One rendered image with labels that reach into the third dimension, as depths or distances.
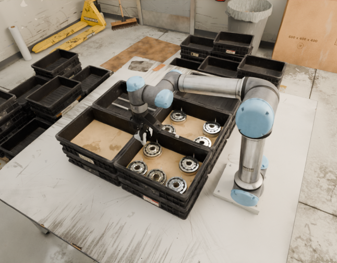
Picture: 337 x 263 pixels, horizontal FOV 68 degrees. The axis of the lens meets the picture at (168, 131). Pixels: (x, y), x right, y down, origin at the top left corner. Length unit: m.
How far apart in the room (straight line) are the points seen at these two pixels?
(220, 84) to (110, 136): 0.77
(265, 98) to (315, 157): 1.89
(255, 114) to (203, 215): 0.67
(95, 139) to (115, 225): 0.50
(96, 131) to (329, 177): 1.99
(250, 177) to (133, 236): 0.61
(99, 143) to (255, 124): 0.93
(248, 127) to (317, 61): 3.14
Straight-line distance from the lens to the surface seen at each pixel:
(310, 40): 3.90
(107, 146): 1.46
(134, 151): 1.35
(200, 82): 1.03
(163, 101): 0.98
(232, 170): 1.46
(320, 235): 2.28
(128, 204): 1.38
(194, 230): 1.29
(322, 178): 2.58
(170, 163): 1.33
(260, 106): 0.83
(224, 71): 2.85
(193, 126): 1.51
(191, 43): 3.39
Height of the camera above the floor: 1.89
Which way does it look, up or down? 46 degrees down
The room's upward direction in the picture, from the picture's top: 3 degrees counter-clockwise
